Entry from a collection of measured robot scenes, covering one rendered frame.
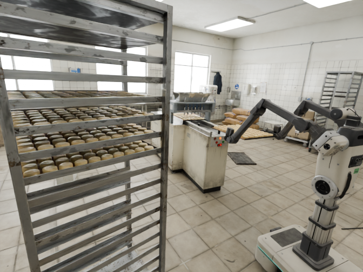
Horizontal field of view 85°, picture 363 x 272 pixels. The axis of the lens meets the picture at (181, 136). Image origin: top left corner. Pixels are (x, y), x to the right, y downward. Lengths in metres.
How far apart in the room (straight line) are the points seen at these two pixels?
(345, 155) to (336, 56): 4.78
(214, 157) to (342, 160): 1.54
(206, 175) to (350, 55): 4.50
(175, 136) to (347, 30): 4.64
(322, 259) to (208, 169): 1.45
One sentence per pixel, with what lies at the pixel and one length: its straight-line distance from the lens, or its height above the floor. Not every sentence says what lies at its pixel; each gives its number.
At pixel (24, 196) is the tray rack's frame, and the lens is 0.89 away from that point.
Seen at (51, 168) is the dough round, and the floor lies 1.15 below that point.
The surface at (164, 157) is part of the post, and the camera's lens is 1.06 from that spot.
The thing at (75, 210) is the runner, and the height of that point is 0.96.
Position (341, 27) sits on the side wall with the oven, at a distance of 6.29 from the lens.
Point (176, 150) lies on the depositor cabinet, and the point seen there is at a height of 0.42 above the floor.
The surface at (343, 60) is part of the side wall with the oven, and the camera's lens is 6.10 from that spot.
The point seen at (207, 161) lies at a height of 0.49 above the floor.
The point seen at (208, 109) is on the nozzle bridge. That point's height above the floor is 1.06.
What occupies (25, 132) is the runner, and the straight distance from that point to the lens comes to 0.84.
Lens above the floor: 1.51
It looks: 16 degrees down
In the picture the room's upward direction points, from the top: 3 degrees clockwise
